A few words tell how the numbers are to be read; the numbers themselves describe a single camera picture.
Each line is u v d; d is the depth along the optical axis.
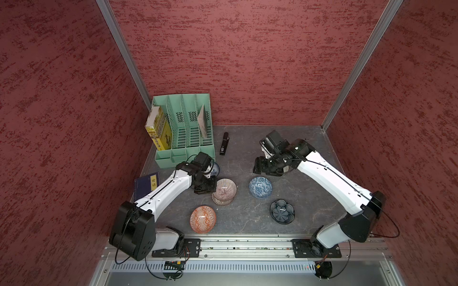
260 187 0.92
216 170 0.97
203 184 0.70
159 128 0.92
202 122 1.03
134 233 0.41
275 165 0.61
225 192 0.85
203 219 0.81
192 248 0.75
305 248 0.74
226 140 1.10
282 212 0.83
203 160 0.67
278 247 0.76
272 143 0.57
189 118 1.15
